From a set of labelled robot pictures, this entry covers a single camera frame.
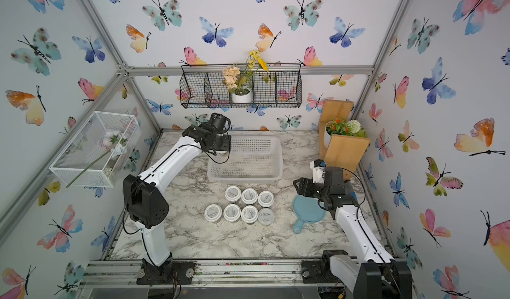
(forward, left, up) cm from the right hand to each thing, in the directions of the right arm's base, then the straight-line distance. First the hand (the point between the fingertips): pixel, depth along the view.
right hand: (302, 181), depth 83 cm
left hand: (+15, +34, +7) cm, 38 cm away
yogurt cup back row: (-4, +29, -7) cm, 30 cm away
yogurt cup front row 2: (-12, +28, -7) cm, 32 cm away
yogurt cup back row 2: (-4, +22, -7) cm, 24 cm away
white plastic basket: (+21, +24, -13) cm, 35 cm away
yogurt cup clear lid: (-12, +14, -8) cm, 21 cm away
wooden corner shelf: (+10, -16, +8) cm, 21 cm away
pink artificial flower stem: (+3, +72, +17) cm, 74 cm away
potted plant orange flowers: (+22, -17, +10) cm, 30 cm away
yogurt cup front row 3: (-12, +21, -8) cm, 26 cm away
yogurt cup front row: (-12, +36, -7) cm, 39 cm away
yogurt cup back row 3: (-5, +15, -8) cm, 17 cm away
